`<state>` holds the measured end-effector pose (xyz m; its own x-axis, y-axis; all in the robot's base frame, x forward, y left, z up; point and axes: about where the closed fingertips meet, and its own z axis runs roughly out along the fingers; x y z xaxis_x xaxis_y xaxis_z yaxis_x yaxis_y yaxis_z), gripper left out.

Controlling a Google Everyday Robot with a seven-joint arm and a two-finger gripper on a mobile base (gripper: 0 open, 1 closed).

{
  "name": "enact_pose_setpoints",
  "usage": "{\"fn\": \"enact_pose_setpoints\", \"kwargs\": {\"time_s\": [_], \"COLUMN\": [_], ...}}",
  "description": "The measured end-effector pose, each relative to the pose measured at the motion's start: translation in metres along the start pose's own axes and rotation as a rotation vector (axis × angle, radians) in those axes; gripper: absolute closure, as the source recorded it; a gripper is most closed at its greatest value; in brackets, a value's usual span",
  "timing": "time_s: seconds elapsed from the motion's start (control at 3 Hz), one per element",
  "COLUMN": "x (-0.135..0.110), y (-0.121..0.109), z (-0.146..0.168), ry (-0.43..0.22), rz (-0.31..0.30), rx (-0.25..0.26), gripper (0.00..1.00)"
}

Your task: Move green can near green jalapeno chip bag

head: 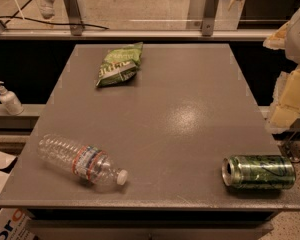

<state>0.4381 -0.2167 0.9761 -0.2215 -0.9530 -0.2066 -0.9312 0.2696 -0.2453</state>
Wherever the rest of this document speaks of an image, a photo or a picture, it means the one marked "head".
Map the clear plastic water bottle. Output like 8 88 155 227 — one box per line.
38 134 128 186

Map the green soda can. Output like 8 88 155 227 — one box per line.
221 155 296 190

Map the black cable on floor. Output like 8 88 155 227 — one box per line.
0 0 110 31

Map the white pump lotion bottle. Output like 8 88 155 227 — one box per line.
0 81 24 115

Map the green jalapeno chip bag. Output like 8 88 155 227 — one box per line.
96 42 143 88

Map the metal railing bracket left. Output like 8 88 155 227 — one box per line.
63 0 84 36

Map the white cardboard box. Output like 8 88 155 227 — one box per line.
0 208 37 240

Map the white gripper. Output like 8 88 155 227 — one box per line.
263 8 300 133

